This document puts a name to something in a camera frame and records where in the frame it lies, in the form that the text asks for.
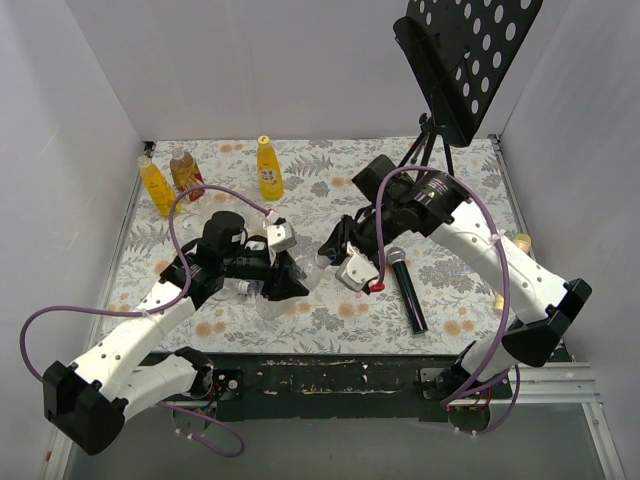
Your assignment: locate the white blue pocari cap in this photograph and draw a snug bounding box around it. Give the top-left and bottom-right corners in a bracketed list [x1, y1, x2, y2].
[315, 256, 332, 269]

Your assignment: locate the clear crushed plastic bottle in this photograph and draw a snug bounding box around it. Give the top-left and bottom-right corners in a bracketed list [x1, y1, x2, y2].
[255, 254, 326, 320]

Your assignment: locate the brown tea bottle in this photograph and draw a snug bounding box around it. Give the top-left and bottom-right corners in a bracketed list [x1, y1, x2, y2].
[169, 147, 204, 193]

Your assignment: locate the yellow honey pomelo bottle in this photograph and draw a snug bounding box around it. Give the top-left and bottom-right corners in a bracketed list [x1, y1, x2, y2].
[137, 155, 176, 218]

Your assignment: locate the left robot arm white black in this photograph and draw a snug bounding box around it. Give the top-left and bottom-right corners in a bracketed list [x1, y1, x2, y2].
[42, 211, 309, 455]

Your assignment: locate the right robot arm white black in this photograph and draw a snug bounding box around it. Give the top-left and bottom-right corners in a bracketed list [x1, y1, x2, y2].
[318, 155, 592, 403]

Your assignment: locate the blue label crushed water bottle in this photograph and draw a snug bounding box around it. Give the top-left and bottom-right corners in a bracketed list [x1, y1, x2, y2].
[223, 278, 263, 297]

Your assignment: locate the tall yellow juice bottle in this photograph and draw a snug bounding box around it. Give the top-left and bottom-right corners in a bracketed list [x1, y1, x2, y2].
[256, 135, 284, 201]

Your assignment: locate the black silver microphone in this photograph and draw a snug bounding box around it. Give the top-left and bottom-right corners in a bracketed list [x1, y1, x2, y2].
[387, 247, 428, 334]

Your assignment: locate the floral patterned table mat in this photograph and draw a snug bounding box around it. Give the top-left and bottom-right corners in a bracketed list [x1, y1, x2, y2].
[97, 137, 526, 357]

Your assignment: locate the black front base bar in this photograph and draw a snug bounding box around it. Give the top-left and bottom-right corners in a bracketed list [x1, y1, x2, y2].
[154, 352, 531, 424]

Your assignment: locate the beige cone object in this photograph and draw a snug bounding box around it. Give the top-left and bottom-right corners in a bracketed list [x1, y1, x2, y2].
[494, 233, 532, 313]

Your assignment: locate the black perforated music stand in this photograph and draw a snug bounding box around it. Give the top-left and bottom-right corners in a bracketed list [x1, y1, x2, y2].
[393, 0, 542, 166]

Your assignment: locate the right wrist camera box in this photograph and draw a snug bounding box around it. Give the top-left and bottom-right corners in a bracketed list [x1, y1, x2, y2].
[335, 242, 380, 294]

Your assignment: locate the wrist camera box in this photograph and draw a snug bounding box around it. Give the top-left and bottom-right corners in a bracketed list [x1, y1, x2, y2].
[335, 242, 380, 294]
[266, 222, 297, 253]

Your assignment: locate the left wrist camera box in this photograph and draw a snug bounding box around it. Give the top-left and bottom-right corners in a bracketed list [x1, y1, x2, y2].
[266, 222, 297, 253]

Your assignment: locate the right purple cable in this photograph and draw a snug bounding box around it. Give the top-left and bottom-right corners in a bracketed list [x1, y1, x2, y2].
[374, 166, 521, 435]

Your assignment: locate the purple cable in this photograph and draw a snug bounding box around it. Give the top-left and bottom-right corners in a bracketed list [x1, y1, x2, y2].
[19, 185, 279, 457]
[374, 166, 521, 435]

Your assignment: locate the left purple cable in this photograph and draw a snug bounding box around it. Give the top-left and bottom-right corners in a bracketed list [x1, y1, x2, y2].
[19, 185, 279, 457]

